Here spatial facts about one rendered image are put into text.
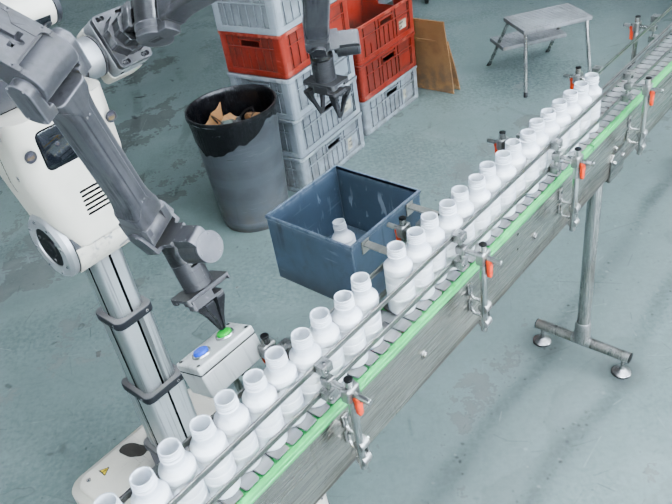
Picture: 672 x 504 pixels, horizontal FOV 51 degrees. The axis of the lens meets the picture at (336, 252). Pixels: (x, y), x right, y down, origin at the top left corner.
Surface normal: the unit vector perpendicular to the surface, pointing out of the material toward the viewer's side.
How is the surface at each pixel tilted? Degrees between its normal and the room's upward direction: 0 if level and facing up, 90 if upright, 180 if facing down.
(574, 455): 0
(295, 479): 90
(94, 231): 90
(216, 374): 70
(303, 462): 90
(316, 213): 90
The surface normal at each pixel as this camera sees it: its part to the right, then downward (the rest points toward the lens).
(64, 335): -0.14, -0.80
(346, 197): -0.63, 0.52
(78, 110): 0.92, 0.26
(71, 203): 0.76, 0.30
